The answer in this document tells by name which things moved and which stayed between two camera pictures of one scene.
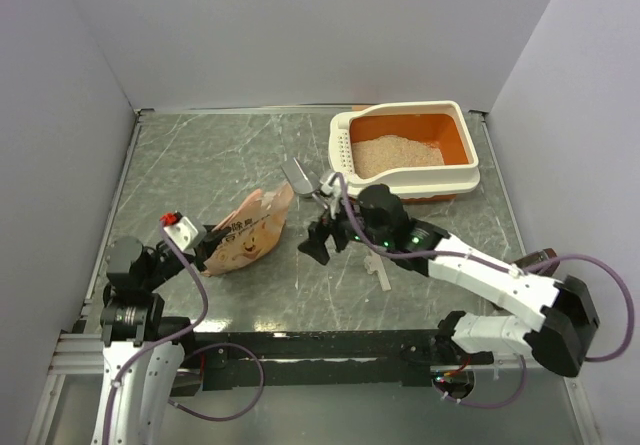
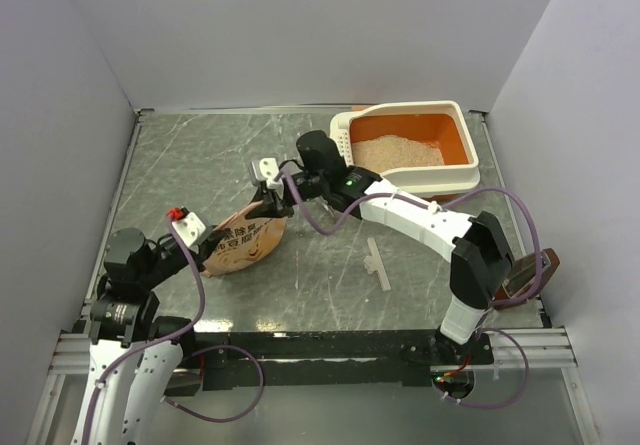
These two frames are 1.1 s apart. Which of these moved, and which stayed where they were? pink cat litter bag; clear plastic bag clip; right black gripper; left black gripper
Moved: right black gripper
Stayed: left black gripper; clear plastic bag clip; pink cat litter bag
